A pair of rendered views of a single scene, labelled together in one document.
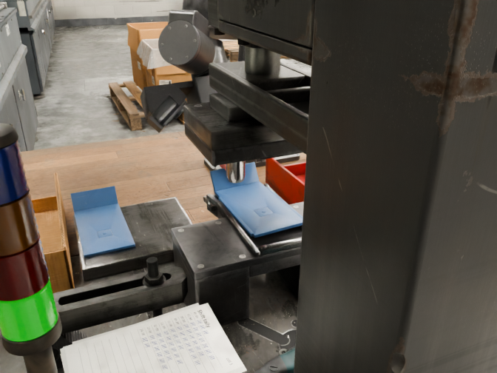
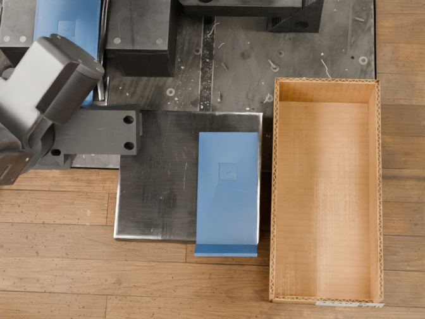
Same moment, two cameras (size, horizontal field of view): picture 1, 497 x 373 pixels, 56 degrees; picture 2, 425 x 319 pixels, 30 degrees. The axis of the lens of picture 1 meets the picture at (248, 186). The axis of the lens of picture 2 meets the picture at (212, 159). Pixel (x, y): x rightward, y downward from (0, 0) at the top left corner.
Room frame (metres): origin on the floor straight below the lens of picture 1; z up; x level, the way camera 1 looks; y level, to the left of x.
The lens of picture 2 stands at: (0.81, 0.35, 1.82)
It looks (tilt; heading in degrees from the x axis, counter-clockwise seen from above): 73 degrees down; 215
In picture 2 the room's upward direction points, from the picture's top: 10 degrees counter-clockwise
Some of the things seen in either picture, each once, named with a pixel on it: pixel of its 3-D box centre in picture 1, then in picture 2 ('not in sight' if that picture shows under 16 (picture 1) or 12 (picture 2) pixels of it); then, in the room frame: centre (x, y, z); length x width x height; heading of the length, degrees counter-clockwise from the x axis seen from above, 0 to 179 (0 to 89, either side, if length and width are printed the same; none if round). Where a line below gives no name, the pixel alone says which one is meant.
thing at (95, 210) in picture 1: (100, 217); (227, 192); (0.62, 0.22, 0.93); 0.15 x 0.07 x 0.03; 24
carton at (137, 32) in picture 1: (159, 55); not in sight; (4.76, 0.89, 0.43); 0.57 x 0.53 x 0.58; 24
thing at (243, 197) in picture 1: (254, 195); (62, 47); (0.56, -0.01, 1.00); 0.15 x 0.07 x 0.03; 24
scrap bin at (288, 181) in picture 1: (327, 189); not in sight; (0.73, -0.14, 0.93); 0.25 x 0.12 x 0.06; 23
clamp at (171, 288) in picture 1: (119, 306); (239, 2); (0.40, 0.14, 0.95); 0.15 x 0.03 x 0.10; 113
